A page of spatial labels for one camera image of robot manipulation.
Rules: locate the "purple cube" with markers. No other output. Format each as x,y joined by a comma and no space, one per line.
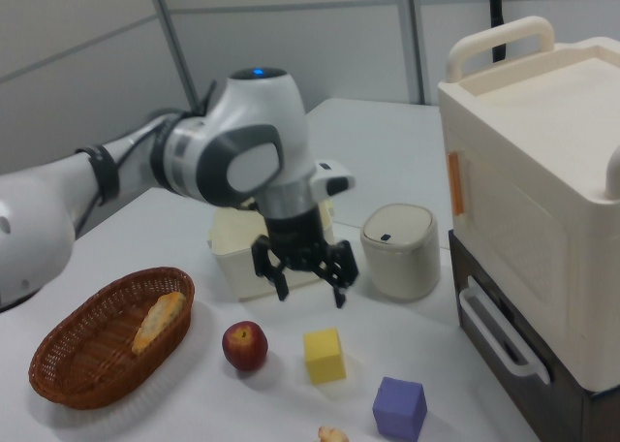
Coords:
399,408

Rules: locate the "yellow cube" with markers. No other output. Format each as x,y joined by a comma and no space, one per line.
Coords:
324,357

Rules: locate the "cream plastic box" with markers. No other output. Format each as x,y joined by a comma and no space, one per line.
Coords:
232,248

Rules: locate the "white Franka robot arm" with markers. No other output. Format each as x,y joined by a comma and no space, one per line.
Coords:
252,136

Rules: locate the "black stand pole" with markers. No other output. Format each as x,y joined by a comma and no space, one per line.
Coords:
497,15

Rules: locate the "toy baguette bread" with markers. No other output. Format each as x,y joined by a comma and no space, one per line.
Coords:
157,321

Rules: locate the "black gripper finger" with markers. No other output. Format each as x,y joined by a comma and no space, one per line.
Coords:
341,272
271,270

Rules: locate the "small beige lidded bin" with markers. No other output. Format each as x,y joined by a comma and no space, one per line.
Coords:
402,258

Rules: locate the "brown wicker basket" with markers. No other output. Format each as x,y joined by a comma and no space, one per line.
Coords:
72,364

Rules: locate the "toy bread with orange glaze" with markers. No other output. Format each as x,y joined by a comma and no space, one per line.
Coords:
333,434

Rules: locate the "red toy apple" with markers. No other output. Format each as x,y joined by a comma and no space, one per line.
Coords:
244,345

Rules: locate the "dark brown drawer cabinet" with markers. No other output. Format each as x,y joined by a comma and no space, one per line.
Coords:
557,403

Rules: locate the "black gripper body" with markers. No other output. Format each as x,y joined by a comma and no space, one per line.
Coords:
295,233

